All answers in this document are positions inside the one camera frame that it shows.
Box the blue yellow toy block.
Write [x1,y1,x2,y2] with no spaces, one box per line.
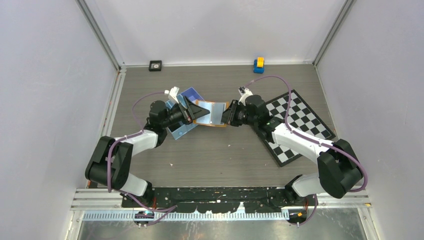
[253,57,265,74]

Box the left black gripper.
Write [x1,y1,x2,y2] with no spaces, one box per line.
[162,96,210,129]

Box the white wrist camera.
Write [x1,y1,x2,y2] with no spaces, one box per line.
[164,86,180,104]
[238,86,254,106]

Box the blue purple three-drawer organizer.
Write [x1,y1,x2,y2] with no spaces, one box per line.
[164,86,203,140]

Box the black white checkerboard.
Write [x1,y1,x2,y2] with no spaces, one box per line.
[262,89,336,168]

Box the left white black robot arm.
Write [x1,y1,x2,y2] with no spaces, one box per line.
[84,97,210,207]

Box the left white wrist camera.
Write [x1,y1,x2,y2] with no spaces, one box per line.
[164,86,180,104]

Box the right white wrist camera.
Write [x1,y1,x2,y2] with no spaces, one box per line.
[238,86,254,106]

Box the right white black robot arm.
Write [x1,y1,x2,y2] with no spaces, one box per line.
[221,94,368,205]

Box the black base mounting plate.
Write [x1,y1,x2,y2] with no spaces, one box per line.
[119,186,318,214]

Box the small black square box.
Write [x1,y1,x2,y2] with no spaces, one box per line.
[148,60,163,72]

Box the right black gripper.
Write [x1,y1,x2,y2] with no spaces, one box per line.
[216,100,258,128]

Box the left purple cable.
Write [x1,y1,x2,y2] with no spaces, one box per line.
[106,90,181,228]

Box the orange leather card holder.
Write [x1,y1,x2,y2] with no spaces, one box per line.
[194,99,230,127]

